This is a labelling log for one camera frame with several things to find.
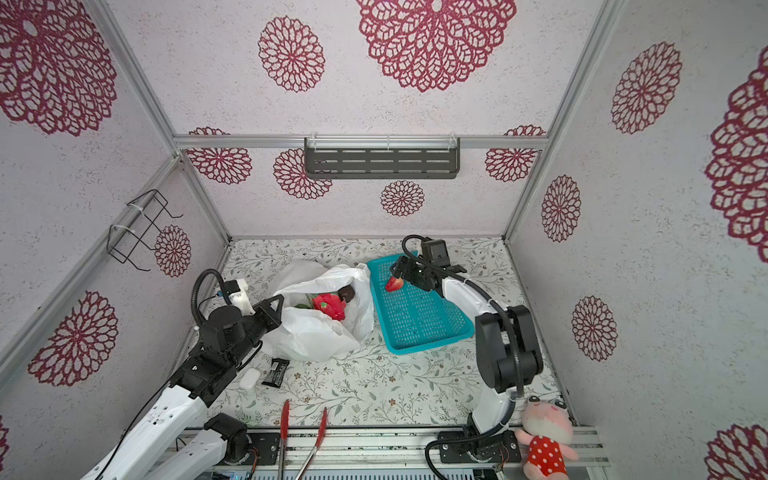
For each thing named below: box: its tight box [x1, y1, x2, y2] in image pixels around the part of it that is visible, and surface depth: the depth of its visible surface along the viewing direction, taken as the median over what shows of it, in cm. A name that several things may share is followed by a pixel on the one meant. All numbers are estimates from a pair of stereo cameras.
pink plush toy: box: [515, 395, 579, 480], surface depth 71 cm
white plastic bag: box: [261, 260, 375, 363], surface depth 81 cm
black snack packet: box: [261, 358, 290, 388], surface depth 87 cm
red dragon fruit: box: [312, 293, 347, 321], surface depth 94 cm
